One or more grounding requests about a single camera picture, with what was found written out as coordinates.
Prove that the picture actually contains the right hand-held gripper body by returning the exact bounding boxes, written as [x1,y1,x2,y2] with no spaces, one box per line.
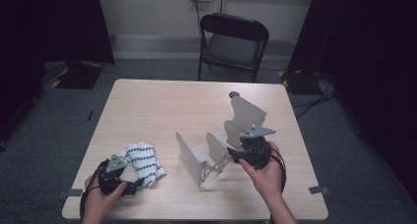
[239,125,277,170]

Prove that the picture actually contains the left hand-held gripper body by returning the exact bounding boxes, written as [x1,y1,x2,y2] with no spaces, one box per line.
[97,153,128,196]

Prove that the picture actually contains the white towel with black pattern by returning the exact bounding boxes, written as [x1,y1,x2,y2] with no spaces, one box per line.
[119,141,167,189]

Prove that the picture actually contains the person's left hand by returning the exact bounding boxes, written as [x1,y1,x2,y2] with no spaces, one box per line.
[81,174,128,224]

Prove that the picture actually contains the person's right hand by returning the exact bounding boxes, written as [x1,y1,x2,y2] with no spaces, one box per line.
[238,141,283,202]

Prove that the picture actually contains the grey tape strip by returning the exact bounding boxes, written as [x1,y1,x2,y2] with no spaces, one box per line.
[57,188,84,199]
[308,186,330,196]

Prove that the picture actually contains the black stand base, yellow-striped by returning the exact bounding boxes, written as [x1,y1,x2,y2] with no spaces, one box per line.
[278,69,316,95]
[51,60,105,90]

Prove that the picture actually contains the black folding chair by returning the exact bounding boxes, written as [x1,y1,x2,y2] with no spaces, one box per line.
[197,13,270,84]

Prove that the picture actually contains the black curtain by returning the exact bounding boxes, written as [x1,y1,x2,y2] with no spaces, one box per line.
[0,0,115,143]
[288,0,417,196]

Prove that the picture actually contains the left hand-held gripper cable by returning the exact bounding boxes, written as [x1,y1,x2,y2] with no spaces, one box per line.
[79,163,106,220]

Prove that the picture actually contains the hand-held gripper cable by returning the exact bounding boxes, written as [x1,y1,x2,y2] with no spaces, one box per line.
[269,148,288,194]
[79,163,106,220]

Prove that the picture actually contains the right hand-held gripper cable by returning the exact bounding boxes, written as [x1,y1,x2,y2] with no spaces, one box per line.
[269,148,288,194]

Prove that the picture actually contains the black floor cables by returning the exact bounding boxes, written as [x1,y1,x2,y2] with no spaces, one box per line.
[289,71,338,120]

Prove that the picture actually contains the black power cable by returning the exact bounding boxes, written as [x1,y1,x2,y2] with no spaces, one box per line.
[194,0,205,38]

